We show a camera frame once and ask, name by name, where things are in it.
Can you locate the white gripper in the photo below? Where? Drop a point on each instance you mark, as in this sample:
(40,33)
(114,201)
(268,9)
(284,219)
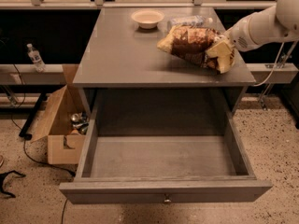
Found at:
(239,38)

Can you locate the brown chip bag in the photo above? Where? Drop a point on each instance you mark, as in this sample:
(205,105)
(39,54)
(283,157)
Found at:
(190,44)

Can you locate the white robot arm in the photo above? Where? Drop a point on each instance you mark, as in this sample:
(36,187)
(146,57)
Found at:
(276,24)

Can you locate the grey cabinet counter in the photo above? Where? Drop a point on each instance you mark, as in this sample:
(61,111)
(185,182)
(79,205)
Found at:
(121,55)

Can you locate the open grey drawer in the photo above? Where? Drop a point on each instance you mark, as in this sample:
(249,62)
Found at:
(143,144)

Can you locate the drawer knob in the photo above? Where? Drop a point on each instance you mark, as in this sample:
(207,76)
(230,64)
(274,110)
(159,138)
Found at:
(167,199)

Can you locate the lying plastic water bottle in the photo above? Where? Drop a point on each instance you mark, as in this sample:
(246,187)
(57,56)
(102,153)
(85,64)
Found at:
(195,20)

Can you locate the white paper bowl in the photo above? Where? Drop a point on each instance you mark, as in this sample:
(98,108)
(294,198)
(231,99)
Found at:
(147,18)

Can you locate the metal cans in box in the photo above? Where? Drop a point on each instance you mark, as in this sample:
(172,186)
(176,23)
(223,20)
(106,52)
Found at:
(79,123)

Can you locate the cardboard box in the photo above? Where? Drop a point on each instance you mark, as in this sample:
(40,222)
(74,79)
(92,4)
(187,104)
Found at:
(54,126)

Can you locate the upright water bottle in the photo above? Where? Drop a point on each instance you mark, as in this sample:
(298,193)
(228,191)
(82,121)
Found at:
(35,57)

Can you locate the right low shelf rail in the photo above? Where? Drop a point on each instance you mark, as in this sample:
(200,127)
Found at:
(266,73)

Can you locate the low shelf rail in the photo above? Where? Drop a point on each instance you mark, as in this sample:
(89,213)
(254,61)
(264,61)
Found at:
(266,73)
(26,74)

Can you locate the left low shelf rail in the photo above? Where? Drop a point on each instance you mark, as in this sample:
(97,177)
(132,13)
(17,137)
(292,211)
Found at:
(26,74)

